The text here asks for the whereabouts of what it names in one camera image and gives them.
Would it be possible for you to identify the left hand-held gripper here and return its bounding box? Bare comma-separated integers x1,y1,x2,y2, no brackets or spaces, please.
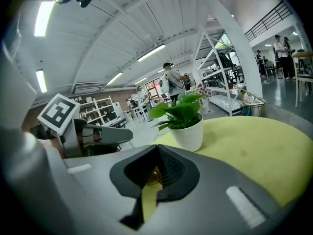
36,93,134,159

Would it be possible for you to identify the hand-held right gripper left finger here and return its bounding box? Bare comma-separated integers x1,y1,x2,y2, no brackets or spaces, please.
65,144,160,233

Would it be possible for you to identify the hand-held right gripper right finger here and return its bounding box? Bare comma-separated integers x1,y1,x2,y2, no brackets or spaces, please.
144,144,281,235

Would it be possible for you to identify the person's left forearm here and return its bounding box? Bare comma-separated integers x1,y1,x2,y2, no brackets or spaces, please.
40,138,65,159

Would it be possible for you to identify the white cabinet with red mark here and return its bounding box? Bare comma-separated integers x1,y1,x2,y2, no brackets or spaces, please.
112,101,124,118

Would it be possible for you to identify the white display shelf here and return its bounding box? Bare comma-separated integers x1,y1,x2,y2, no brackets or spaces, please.
78,95,117,126

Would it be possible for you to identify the green plant in white pot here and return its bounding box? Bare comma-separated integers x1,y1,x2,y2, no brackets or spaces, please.
148,89,208,153

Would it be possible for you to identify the ceiling air conditioner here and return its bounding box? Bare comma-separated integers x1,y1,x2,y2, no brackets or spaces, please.
73,82,101,94

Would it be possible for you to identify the long ceiling light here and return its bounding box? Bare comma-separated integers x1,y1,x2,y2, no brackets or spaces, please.
35,69,48,94
106,71,124,86
136,44,167,63

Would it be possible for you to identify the white round backpack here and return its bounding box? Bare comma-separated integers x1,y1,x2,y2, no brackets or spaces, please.
158,78,171,94

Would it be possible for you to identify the white metal rack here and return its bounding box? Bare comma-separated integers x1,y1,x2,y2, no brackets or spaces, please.
194,24,248,117

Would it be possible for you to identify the red-white checkered chair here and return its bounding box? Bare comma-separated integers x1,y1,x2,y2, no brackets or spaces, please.
196,85,212,100

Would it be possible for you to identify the white pillar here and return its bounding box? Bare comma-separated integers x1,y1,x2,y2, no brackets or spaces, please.
205,0,264,105

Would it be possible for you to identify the rectangular ceiling light panel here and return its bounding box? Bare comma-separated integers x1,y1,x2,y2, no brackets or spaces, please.
33,0,56,38

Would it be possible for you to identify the wooden table with white legs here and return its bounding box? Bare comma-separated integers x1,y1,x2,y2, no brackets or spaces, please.
291,51,313,108

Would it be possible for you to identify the black balcony railing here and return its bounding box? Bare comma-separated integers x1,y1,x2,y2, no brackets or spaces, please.
244,0,293,43

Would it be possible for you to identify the floral wire-frame chair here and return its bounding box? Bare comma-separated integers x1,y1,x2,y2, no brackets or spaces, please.
235,85,268,118

